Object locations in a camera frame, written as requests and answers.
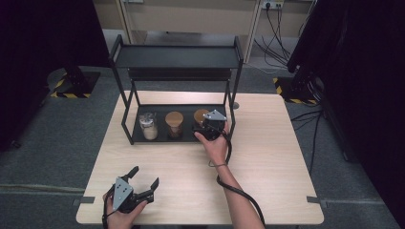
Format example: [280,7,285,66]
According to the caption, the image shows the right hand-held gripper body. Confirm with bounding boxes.
[192,109,228,142]

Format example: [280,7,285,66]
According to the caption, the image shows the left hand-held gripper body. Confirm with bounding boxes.
[109,176,156,214]

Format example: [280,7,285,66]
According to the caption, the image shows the glass jar wooden lid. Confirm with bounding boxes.
[193,108,211,128]

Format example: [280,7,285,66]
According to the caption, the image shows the glass jar brown bark sticks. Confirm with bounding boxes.
[164,111,185,140]

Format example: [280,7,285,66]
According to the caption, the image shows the glass jar with plastic wrap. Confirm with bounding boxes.
[139,112,160,141]

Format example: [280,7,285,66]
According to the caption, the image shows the black metal shelf rack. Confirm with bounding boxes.
[108,33,245,146]

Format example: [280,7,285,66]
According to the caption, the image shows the person's left hand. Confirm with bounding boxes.
[102,193,149,229]

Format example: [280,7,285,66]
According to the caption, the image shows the person's right hand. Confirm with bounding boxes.
[194,122,231,167]

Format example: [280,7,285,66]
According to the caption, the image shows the grey tape strip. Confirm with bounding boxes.
[73,196,96,205]
[306,196,329,208]

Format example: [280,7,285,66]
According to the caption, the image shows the black stand striped base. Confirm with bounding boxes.
[47,65,101,99]
[272,63,323,106]

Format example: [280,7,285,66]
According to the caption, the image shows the beige office desk partition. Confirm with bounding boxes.
[93,0,316,37]

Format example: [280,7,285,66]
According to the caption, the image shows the black curtain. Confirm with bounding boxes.
[286,0,405,229]

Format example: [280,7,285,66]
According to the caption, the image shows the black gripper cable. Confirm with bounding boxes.
[101,185,117,229]

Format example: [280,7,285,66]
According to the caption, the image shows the black corrugated cable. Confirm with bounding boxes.
[216,130,266,228]

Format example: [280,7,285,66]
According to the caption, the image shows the black floor cables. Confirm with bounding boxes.
[290,108,325,177]

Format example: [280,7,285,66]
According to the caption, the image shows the black power cable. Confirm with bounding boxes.
[253,6,292,66]

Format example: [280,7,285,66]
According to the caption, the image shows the white wall power outlet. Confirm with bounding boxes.
[261,0,285,10]

